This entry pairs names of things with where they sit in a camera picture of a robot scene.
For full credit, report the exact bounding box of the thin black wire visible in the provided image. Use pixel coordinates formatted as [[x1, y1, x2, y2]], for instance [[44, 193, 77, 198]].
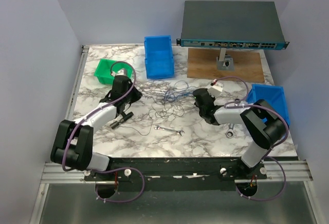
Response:
[[113, 87, 186, 136]]

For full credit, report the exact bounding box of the blue bin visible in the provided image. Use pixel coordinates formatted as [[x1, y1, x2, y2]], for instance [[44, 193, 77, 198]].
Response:
[[246, 84, 290, 126], [144, 35, 175, 80]]

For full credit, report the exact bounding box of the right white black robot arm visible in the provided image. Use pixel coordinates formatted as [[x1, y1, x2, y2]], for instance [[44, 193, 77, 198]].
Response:
[[193, 88, 289, 179]]

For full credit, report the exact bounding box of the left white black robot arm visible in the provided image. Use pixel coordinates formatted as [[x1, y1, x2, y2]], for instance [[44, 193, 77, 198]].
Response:
[[50, 75, 142, 180]]

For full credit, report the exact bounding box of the green plastic bin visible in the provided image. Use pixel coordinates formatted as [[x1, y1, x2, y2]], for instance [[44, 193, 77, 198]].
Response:
[[94, 59, 132, 85]]

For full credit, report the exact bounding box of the black T-shaped tool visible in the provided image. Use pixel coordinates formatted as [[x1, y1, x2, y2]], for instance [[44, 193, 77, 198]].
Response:
[[110, 111, 134, 129]]

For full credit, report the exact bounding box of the brown wooden board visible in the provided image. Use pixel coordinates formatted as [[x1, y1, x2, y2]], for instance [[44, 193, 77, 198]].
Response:
[[187, 48, 265, 83]]

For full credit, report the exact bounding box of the small open-end wrench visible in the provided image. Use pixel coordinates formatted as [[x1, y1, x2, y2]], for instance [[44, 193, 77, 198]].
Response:
[[154, 125, 185, 136]]

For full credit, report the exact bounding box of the ratcheting combination wrench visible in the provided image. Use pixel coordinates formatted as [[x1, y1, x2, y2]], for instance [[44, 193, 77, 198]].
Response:
[[226, 123, 234, 138]]

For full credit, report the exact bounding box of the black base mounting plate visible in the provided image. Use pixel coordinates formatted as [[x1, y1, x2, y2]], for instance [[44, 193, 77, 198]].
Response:
[[51, 157, 267, 192]]

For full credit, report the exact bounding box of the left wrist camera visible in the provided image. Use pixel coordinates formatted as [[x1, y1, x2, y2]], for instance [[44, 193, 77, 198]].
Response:
[[111, 68, 128, 77]]

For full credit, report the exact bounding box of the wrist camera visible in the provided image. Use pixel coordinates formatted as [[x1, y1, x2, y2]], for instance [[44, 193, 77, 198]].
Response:
[[111, 68, 128, 77], [207, 79, 224, 98]]

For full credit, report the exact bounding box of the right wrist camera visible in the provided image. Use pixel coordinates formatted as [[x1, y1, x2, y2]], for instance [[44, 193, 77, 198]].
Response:
[[207, 79, 224, 98]]

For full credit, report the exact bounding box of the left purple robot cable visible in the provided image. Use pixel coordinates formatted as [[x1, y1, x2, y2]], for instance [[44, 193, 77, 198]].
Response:
[[61, 61, 145, 204]]

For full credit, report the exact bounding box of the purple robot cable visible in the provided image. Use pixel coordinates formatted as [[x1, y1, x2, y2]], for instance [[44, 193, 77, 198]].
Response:
[[61, 61, 145, 204], [210, 76, 289, 201]]

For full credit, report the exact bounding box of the grey metal switch stand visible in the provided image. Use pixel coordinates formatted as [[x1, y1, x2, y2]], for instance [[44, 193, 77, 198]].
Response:
[[216, 48, 234, 71]]

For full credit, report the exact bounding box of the teal network switch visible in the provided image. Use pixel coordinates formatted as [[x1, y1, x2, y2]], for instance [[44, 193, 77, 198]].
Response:
[[176, 1, 289, 50]]

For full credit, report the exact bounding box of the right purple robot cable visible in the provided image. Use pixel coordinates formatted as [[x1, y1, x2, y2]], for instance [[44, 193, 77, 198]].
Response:
[[210, 76, 289, 201]]

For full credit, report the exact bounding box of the aluminium frame rail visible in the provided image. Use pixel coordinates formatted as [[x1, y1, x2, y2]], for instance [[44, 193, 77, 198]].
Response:
[[41, 161, 313, 184]]

